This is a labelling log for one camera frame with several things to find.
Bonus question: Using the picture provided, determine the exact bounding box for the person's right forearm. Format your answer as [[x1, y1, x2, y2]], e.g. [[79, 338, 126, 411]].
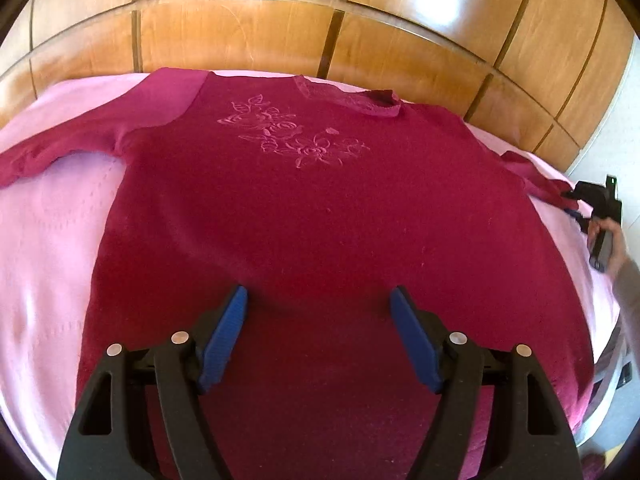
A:
[[609, 255, 640, 326]]

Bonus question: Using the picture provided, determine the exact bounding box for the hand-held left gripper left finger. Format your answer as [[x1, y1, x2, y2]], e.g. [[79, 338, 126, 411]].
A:
[[56, 285, 249, 480]]

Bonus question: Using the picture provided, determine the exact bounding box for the person's right hand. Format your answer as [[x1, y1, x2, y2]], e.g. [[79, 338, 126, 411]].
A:
[[587, 219, 628, 275]]

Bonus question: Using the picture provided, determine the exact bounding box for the pink bed sheet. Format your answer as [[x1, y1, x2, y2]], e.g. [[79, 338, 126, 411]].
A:
[[0, 71, 626, 480]]

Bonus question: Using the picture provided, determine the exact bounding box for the crimson embroidered sweater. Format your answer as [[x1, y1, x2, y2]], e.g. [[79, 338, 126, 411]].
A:
[[0, 67, 596, 480]]

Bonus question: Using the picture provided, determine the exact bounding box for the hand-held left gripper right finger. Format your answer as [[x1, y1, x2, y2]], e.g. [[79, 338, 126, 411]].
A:
[[390, 285, 585, 480]]

